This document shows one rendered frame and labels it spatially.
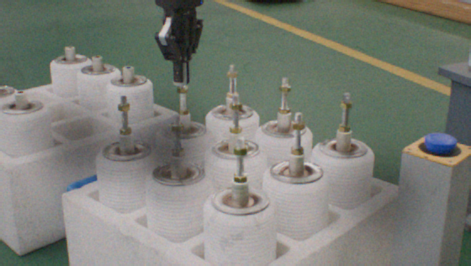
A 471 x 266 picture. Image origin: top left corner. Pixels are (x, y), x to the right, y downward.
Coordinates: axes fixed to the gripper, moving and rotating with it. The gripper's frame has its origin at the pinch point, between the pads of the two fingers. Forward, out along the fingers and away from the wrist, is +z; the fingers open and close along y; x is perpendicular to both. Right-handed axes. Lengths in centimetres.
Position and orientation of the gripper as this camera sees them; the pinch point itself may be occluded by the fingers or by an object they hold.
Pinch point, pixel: (182, 72)
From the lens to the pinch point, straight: 99.9
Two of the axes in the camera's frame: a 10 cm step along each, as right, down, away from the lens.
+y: 3.7, -3.4, 8.7
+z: 0.0, 9.3, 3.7
